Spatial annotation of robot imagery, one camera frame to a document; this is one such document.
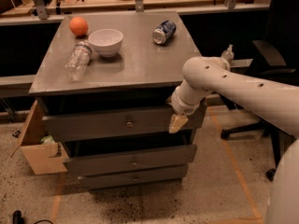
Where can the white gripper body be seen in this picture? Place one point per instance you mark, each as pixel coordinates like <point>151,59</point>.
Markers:
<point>183,106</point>

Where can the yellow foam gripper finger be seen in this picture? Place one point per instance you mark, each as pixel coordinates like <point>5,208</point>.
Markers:
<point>177,122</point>

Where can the grey top drawer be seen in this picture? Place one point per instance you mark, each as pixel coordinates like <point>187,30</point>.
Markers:
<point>109,123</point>

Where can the grey drawer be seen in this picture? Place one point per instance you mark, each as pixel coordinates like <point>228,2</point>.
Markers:
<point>131,160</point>
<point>109,123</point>
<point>132,178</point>

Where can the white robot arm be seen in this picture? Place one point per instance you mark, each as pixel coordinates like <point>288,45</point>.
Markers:
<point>274,102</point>

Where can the grey middle drawer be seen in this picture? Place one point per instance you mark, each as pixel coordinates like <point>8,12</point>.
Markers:
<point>131,160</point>

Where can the grey bottom drawer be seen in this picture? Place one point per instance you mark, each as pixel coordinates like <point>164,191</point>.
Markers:
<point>132,178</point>

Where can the grey drawer cabinet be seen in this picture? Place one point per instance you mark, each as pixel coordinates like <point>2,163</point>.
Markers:
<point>141,74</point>

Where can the hand sanitizer pump bottle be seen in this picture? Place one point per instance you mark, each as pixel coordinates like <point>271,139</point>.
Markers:
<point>228,54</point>

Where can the blue soda can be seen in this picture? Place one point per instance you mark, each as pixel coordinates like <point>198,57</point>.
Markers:
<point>164,32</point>

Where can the white bowl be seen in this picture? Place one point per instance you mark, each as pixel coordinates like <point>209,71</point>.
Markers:
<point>106,42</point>

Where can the clear plastic water bottle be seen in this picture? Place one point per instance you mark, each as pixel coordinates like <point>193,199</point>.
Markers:
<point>78,61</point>

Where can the orange fruit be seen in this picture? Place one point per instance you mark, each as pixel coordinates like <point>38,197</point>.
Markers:
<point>78,26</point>

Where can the cardboard box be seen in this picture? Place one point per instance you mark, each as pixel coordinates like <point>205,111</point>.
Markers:
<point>43,154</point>

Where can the black object on floor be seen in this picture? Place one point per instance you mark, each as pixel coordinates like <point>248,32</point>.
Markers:
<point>17,218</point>

